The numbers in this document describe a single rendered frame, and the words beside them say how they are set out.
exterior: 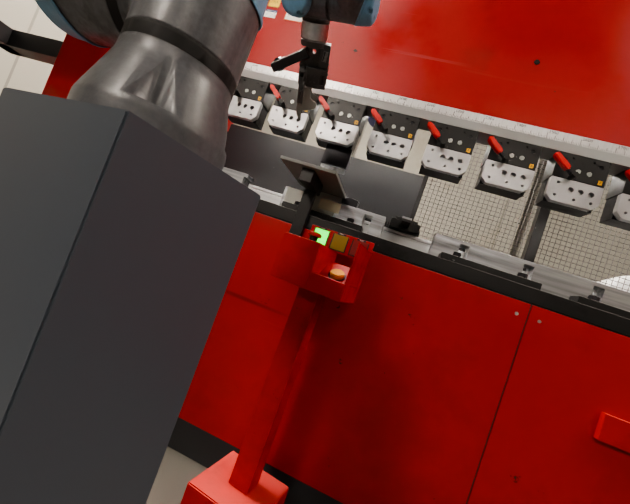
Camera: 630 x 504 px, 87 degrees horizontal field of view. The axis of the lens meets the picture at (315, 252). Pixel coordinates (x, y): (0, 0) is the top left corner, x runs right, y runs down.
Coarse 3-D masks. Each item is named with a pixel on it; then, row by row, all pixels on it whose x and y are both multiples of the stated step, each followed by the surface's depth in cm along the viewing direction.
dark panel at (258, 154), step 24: (240, 144) 190; (264, 144) 187; (288, 144) 184; (240, 168) 188; (264, 168) 185; (360, 168) 175; (384, 168) 172; (360, 192) 173; (384, 192) 171; (408, 192) 168; (384, 216) 169; (408, 216) 167
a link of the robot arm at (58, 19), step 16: (48, 0) 36; (64, 0) 35; (80, 0) 34; (96, 0) 34; (48, 16) 38; (64, 16) 37; (80, 16) 36; (96, 16) 35; (80, 32) 38; (96, 32) 37; (112, 32) 36
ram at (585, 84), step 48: (384, 0) 125; (432, 0) 121; (480, 0) 118; (528, 0) 114; (576, 0) 111; (624, 0) 108; (288, 48) 130; (336, 48) 126; (384, 48) 123; (432, 48) 119; (480, 48) 116; (528, 48) 112; (576, 48) 109; (624, 48) 107; (336, 96) 124; (432, 96) 117; (480, 96) 114; (528, 96) 111; (576, 96) 108; (624, 96) 105; (624, 144) 103
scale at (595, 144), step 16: (256, 64) 132; (368, 96) 122; (384, 96) 120; (400, 96) 119; (448, 112) 115; (464, 112) 114; (512, 128) 110; (528, 128) 109; (544, 128) 108; (576, 144) 106; (592, 144) 105; (608, 144) 104
